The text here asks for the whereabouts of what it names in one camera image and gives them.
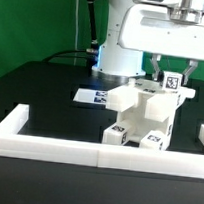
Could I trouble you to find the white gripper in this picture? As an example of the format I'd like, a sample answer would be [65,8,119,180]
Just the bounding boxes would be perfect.
[118,0,204,85]

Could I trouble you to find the white chair back frame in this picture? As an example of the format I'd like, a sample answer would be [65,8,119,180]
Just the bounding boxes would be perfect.
[106,78,195,122]

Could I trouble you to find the white chair seat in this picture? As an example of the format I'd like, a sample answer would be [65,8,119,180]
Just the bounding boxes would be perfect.
[115,101,176,147]

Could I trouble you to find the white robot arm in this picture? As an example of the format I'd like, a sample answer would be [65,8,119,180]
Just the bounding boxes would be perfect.
[87,0,204,83]

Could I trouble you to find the white sheet with markers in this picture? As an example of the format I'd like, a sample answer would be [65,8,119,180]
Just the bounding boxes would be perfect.
[74,88,108,104]

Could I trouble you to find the white cable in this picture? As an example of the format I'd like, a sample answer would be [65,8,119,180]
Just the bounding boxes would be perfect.
[70,0,83,67]

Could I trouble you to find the black cable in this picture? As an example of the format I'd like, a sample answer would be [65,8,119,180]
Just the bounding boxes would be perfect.
[42,45,99,67]

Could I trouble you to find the white U-shaped fence frame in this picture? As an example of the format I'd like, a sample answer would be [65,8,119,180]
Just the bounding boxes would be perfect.
[0,104,204,179]

